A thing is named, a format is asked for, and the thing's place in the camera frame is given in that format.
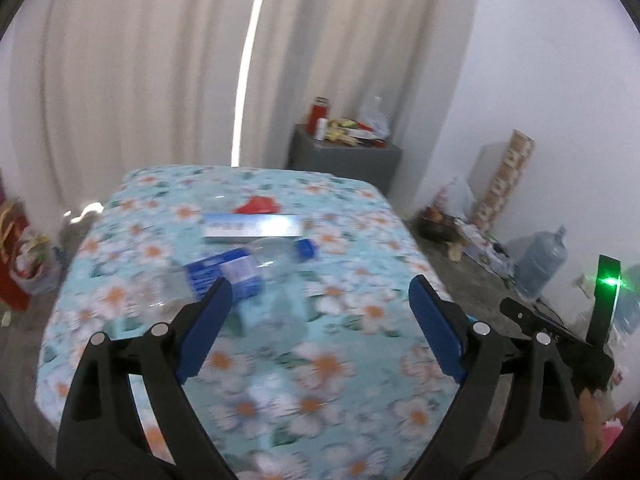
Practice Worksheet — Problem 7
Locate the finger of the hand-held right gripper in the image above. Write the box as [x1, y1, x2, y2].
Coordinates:
[500, 297, 577, 347]

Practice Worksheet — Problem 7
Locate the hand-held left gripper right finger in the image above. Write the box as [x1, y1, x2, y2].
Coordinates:
[402, 275, 587, 480]

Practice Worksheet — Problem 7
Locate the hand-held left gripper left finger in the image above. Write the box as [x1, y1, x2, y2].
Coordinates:
[56, 276, 236, 480]

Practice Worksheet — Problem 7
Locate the clear bottle with blue label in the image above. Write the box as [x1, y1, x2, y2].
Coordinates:
[150, 238, 318, 311]

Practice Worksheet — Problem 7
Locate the large blue water jug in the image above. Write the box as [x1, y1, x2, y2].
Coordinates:
[515, 226, 568, 301]

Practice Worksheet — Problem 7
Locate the pile of white packaging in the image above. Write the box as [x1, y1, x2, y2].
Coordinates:
[460, 220, 516, 278]

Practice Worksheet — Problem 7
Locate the black basket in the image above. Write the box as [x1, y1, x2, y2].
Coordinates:
[417, 207, 466, 243]

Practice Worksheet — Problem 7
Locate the floral light blue tablecloth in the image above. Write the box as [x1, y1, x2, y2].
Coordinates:
[34, 165, 468, 480]

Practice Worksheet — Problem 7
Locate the long blue white box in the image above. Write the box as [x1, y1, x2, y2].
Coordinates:
[202, 213, 305, 241]

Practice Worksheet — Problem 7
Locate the clear plastic bag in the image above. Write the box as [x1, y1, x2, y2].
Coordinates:
[435, 177, 473, 216]

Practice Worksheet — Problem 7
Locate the red crumpled wrapper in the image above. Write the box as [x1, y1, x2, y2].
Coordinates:
[235, 196, 281, 216]

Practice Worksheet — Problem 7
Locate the white board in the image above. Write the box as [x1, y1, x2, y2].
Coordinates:
[470, 142, 513, 211]

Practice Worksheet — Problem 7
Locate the plastic bag with colourful contents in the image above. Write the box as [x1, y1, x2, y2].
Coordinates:
[12, 232, 63, 295]

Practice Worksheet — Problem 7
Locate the grey cabinet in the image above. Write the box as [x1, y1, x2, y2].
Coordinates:
[287, 124, 403, 196]

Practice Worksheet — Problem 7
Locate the dark red gift bag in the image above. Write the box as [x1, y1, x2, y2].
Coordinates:
[0, 200, 31, 311]

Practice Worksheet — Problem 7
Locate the pile of snack packets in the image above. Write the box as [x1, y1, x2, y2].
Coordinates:
[325, 116, 388, 147]

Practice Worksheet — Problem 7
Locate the white plastic bag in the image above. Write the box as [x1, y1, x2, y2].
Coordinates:
[360, 96, 392, 138]

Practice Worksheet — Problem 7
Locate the red thermos flask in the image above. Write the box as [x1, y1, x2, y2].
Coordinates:
[309, 96, 332, 136]

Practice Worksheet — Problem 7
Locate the cream pleated curtain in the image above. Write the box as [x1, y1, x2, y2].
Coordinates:
[7, 0, 483, 221]

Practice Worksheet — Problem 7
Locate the black cable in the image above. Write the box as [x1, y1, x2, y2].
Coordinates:
[535, 300, 571, 331]

